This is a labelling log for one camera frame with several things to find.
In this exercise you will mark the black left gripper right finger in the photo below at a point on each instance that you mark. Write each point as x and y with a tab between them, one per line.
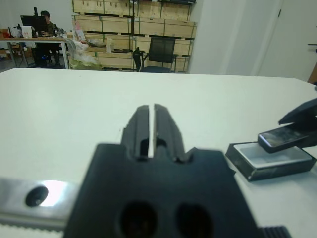
171	134

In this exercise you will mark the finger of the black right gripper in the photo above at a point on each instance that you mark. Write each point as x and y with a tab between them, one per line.
313	134
302	112

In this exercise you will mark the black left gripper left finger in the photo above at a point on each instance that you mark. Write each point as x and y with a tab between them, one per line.
138	134

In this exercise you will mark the black smartphone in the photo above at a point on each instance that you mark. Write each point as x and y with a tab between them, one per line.
280	137

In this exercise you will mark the black box with white insert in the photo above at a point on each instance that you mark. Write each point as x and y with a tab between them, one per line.
277	172

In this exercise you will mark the white door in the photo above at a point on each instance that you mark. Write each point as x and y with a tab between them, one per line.
289	37

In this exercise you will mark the black mesh office chair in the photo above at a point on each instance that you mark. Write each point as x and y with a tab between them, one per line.
162	48

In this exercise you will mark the yellow-green plastic bag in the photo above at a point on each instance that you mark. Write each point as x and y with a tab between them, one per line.
84	60

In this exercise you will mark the stacked wooden crates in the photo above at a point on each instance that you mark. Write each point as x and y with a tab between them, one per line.
116	24

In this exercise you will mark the pink carton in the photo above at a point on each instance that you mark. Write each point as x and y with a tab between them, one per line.
79	32

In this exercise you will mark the wooden top office desk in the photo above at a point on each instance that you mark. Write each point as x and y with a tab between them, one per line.
37	39

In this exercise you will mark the seated person at desk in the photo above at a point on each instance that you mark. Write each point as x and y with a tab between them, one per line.
47	19

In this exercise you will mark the white carton with red print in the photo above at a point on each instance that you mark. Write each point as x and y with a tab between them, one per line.
26	31

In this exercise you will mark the black computer monitor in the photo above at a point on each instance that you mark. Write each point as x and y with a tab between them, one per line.
34	23

